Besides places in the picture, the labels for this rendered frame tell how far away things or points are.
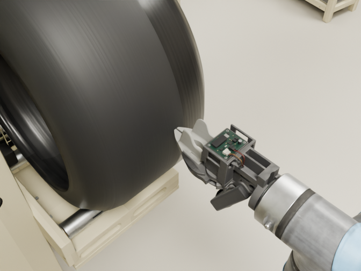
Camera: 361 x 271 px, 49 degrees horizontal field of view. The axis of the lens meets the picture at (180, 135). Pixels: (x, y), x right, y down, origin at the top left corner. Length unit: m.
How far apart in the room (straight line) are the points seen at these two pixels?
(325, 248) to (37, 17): 0.52
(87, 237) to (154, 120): 0.44
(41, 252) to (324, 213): 0.75
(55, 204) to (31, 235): 0.16
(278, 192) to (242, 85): 2.14
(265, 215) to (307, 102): 2.10
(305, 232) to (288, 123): 1.95
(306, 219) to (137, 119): 0.30
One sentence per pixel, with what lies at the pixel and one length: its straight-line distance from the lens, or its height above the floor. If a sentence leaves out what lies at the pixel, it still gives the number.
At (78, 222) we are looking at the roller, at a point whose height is 0.92.
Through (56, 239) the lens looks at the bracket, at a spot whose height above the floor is 0.95.
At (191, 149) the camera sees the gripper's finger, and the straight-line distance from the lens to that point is 0.70.
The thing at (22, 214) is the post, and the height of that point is 0.98.
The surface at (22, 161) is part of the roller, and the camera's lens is 1.17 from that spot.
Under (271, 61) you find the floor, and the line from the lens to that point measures 2.97.
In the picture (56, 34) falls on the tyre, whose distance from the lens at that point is 0.63.
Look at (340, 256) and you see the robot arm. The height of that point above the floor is 1.26.
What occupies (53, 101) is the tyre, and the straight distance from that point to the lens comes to 0.64.
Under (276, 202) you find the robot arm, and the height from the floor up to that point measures 1.26.
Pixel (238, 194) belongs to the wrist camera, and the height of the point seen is 1.21.
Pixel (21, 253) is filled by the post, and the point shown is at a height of 0.85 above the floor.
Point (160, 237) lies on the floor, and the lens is 1.99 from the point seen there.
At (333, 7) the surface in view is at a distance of 3.44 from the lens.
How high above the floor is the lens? 1.76
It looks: 48 degrees down
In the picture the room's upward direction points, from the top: straight up
